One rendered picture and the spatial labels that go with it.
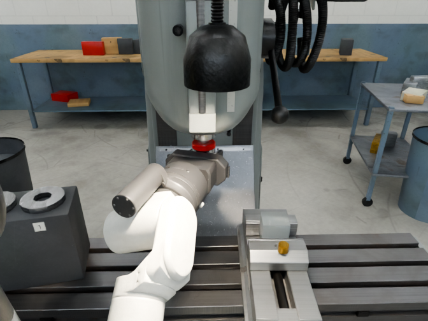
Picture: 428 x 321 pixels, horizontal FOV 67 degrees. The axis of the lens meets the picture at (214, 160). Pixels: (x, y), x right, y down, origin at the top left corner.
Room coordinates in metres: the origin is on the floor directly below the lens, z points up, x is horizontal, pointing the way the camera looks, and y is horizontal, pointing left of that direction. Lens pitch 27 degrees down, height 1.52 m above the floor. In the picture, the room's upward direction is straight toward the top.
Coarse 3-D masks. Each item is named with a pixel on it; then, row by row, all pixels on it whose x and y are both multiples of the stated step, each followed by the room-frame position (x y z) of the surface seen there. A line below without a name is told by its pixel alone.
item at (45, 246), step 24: (24, 192) 0.63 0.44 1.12; (48, 192) 0.61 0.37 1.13; (72, 192) 0.63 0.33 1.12; (24, 216) 0.54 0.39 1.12; (48, 216) 0.54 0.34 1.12; (72, 216) 0.57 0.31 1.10; (0, 240) 0.51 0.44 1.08; (24, 240) 0.52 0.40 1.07; (48, 240) 0.53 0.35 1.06; (72, 240) 0.54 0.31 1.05; (0, 264) 0.51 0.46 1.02; (24, 264) 0.52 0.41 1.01; (48, 264) 0.53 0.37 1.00; (72, 264) 0.54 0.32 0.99; (24, 288) 0.52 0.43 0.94
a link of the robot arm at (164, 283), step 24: (168, 216) 0.33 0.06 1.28; (192, 216) 0.36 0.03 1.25; (168, 240) 0.30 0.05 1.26; (192, 240) 0.34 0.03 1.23; (144, 264) 0.28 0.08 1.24; (168, 264) 0.28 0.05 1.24; (192, 264) 0.31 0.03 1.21; (120, 288) 0.27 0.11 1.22; (144, 288) 0.26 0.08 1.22; (168, 288) 0.27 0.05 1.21
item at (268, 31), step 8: (264, 24) 0.61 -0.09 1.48; (272, 24) 0.61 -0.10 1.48; (264, 32) 0.60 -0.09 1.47; (272, 32) 0.60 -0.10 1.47; (264, 40) 0.60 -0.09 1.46; (272, 40) 0.60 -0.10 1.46; (264, 48) 0.60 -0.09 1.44; (272, 48) 0.60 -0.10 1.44; (264, 56) 0.62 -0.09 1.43; (272, 56) 0.59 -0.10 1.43; (272, 64) 0.58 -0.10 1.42; (272, 72) 0.56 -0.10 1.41; (272, 80) 0.55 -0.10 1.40; (280, 96) 0.52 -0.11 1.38; (280, 104) 0.51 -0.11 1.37; (272, 112) 0.49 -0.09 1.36; (280, 112) 0.49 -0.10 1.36; (288, 112) 0.49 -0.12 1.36; (280, 120) 0.48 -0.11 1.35
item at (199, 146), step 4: (196, 140) 0.59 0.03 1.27; (212, 140) 0.59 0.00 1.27; (192, 144) 0.57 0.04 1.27; (196, 144) 0.57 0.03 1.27; (200, 144) 0.57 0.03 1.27; (204, 144) 0.57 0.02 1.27; (208, 144) 0.57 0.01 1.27; (212, 144) 0.57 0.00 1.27; (196, 148) 0.56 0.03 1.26; (200, 148) 0.56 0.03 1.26; (204, 148) 0.56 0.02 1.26; (208, 148) 0.56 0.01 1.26; (212, 148) 0.57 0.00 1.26
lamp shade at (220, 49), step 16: (192, 32) 0.35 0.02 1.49; (208, 32) 0.33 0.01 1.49; (224, 32) 0.33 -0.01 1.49; (240, 32) 0.34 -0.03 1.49; (192, 48) 0.33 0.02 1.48; (208, 48) 0.32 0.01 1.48; (224, 48) 0.32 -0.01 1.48; (240, 48) 0.33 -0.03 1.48; (192, 64) 0.33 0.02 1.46; (208, 64) 0.32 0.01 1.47; (224, 64) 0.32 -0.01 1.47; (240, 64) 0.32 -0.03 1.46; (192, 80) 0.33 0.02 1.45; (208, 80) 0.32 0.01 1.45; (224, 80) 0.32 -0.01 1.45; (240, 80) 0.32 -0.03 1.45
